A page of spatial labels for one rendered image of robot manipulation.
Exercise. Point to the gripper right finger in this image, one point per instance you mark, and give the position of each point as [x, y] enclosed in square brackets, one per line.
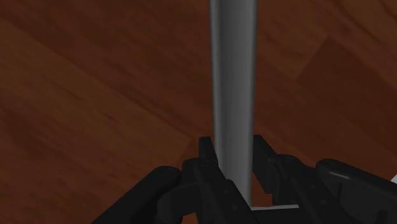
[297, 183]

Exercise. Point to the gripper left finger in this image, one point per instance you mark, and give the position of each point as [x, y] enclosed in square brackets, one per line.
[204, 183]

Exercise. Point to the grey cylindrical rod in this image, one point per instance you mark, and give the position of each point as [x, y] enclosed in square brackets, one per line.
[233, 93]

